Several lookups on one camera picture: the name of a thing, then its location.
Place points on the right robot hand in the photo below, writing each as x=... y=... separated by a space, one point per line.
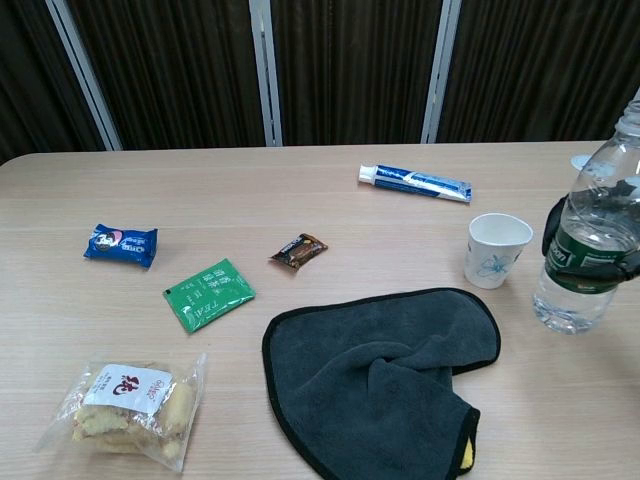
x=551 y=230

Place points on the clear plastic water bottle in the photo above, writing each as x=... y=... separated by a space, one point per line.
x=575 y=310

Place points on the white paper cup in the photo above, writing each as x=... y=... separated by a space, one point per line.
x=495 y=265

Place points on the blue white toothpaste tube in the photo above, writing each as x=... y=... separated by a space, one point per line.
x=415 y=181

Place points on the dark fabric partition panel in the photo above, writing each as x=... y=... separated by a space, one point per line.
x=350 y=75
x=30 y=75
x=540 y=70
x=175 y=75

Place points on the dark grey microfibre cloth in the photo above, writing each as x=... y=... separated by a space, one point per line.
x=350 y=360

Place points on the brown snack packet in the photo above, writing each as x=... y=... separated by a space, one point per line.
x=300 y=251

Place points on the green sachet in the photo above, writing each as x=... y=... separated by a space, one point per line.
x=210 y=295

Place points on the blue cookie packet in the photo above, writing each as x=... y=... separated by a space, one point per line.
x=120 y=245

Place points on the clear bag of pastries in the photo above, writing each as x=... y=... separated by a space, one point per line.
x=125 y=410

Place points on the grey metal partition post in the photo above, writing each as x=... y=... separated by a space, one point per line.
x=86 y=75
x=265 y=75
x=441 y=70

